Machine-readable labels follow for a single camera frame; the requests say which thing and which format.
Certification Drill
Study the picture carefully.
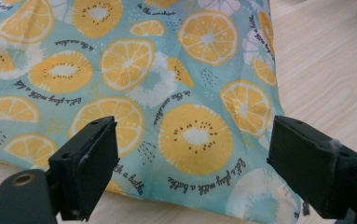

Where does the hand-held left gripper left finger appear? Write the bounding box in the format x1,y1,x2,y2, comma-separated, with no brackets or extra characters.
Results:
48,116,120,222

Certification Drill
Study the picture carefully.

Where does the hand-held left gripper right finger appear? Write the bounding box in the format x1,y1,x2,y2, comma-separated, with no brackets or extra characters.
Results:
266,115,357,219

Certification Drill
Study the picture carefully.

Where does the teal fruit-print cloth bag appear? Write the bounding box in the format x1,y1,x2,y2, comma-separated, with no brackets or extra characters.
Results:
0,0,303,224

